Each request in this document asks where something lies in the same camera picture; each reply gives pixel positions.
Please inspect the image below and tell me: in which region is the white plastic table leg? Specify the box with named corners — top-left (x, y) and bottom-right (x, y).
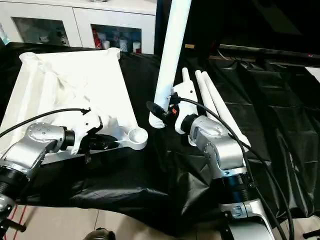
top-left (194, 70), bottom-right (226, 121)
top-left (148, 0), bottom-right (193, 130)
top-left (181, 67), bottom-right (193, 86)
top-left (201, 71), bottom-right (252, 153)

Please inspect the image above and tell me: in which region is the white plastic table top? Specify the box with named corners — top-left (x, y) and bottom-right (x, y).
top-left (0, 46), bottom-right (149, 161)

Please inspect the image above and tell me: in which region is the black glossy mat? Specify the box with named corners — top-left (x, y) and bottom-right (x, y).
top-left (0, 41), bottom-right (320, 236)

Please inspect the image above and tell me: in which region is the dark brown rounded object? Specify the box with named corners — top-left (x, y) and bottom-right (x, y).
top-left (84, 227), bottom-right (116, 240)

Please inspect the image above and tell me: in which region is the red package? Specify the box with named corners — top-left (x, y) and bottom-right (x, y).
top-left (92, 28), bottom-right (104, 50)

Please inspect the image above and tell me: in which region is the black flat monitor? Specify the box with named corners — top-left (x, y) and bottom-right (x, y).
top-left (218, 0), bottom-right (320, 61)

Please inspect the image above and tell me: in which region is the white glass door cabinet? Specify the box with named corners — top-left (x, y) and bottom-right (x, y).
top-left (0, 0), bottom-right (157, 55)

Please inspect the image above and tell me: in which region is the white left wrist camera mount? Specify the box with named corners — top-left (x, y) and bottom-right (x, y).
top-left (66, 107), bottom-right (105, 155)

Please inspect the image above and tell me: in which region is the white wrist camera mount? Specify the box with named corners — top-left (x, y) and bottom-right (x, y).
top-left (66, 107), bottom-right (105, 155)
top-left (172, 78), bottom-right (201, 135)

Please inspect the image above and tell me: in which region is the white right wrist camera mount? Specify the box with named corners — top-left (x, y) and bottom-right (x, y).
top-left (172, 78), bottom-right (201, 135)

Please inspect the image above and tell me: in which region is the thin red cable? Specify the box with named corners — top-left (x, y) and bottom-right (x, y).
top-left (12, 204), bottom-right (27, 240)

